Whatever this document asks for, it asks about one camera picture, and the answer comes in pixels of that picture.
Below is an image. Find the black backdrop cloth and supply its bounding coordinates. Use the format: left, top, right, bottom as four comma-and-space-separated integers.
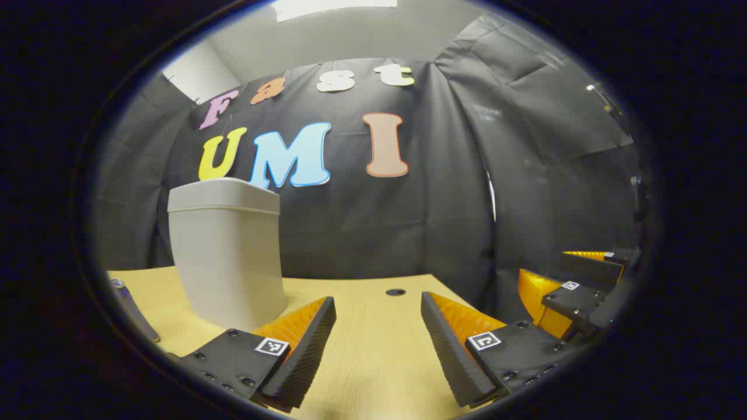
93, 15, 648, 327

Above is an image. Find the light wooden desktop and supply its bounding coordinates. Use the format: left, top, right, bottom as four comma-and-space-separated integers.
107, 265, 497, 419

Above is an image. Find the long ceiling light panel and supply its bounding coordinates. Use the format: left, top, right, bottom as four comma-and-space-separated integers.
273, 0, 399, 23

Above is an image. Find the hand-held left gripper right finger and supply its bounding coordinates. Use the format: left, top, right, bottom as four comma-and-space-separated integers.
420, 292, 584, 409

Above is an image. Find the white desktop garbage bin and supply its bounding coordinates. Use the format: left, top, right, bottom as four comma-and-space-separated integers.
167, 178, 288, 332

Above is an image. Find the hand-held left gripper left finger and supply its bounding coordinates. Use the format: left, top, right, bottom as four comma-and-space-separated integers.
169, 296, 337, 412

